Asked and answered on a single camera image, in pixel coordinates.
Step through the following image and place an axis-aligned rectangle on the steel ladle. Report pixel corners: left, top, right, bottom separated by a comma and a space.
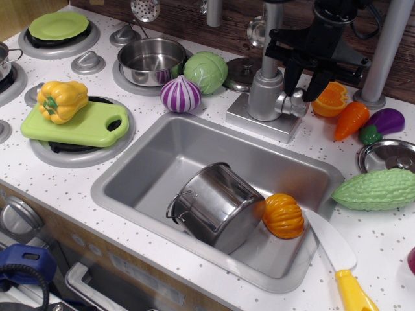
246, 16, 266, 48

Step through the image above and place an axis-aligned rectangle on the oven door handle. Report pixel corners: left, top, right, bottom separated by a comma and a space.
65, 262, 113, 310

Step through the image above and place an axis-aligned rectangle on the large steel pot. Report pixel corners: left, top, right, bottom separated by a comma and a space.
165, 162, 266, 254

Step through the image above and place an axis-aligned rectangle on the green toy plate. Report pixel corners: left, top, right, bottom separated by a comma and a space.
29, 12, 89, 41

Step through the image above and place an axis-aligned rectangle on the purple toy eggplant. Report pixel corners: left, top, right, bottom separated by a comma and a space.
358, 108, 405, 145

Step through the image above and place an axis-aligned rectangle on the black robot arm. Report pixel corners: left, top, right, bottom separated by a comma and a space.
265, 1, 381, 102

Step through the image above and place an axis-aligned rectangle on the white yellow toy knife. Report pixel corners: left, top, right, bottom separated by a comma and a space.
305, 210, 379, 310

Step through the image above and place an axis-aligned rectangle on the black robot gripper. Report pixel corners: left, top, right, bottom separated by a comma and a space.
265, 20, 371, 102

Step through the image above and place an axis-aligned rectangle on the green toy cutting board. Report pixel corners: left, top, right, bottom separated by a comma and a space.
21, 102, 129, 148

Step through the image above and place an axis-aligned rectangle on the green toy bitter gourd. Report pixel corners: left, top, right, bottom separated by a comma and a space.
331, 168, 414, 211

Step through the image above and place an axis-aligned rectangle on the steel slotted spoon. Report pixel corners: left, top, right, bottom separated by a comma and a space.
130, 0, 161, 23

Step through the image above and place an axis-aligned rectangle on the orange toy pumpkin half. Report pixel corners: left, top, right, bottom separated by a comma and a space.
263, 193, 305, 239

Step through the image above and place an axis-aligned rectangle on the small steel pot left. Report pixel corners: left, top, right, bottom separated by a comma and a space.
0, 42, 23, 80

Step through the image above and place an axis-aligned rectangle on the purple striped toy onion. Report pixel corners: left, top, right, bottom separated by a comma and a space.
160, 75, 202, 113

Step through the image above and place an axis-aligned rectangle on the grey toy sink basin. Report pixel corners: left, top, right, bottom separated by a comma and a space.
91, 113, 344, 293

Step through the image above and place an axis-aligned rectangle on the grey oven knob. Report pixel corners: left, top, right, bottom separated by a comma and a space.
1, 196, 44, 235

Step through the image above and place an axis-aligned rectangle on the grey stove knob left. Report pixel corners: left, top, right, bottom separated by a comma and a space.
24, 82, 44, 108

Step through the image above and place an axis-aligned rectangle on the orange toy pepper half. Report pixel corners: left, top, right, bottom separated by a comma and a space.
311, 82, 349, 117

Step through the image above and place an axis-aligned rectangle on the grey post right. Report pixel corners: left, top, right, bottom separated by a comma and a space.
353, 0, 414, 110

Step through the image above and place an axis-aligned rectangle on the steel lid right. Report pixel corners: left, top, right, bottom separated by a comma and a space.
357, 139, 414, 173

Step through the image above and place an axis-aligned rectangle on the blue clamp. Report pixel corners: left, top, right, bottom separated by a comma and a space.
1, 244, 57, 292

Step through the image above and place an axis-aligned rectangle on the dark red toy edge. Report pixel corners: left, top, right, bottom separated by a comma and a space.
407, 248, 415, 274

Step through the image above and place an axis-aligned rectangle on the green toy cabbage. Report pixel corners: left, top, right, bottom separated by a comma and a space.
184, 51, 228, 95

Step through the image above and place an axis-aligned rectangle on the grey post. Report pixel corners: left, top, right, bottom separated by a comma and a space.
353, 0, 414, 110
207, 0, 223, 27

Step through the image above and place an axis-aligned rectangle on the steel saucepan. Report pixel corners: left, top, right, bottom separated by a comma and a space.
117, 38, 187, 87

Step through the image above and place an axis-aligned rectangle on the black ribbed cable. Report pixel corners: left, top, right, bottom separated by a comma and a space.
0, 264, 53, 311

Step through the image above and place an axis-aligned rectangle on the steel lid behind faucet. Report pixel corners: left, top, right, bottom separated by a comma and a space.
222, 58, 261, 93

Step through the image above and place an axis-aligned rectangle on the silver toy faucet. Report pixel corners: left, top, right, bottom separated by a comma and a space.
225, 0, 303, 144

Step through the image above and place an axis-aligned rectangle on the grey post middle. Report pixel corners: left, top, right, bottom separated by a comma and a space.
207, 0, 223, 27

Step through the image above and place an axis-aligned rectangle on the orange toy carrot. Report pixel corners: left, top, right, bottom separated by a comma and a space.
334, 102, 370, 141

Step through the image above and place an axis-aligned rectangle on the grey stove knob rear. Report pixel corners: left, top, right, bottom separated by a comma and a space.
110, 24, 141, 47

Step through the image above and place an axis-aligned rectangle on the grey stove knob middle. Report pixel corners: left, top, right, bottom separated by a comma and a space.
71, 51, 106, 75

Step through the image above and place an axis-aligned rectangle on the grey stove knob edge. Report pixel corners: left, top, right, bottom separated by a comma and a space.
0, 120, 12, 144

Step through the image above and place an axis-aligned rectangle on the grey stove knob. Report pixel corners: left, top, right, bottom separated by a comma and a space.
71, 51, 106, 75
24, 82, 44, 108
110, 24, 141, 47

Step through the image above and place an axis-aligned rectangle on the yellow toy bell pepper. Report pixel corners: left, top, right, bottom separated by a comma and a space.
36, 81, 89, 124

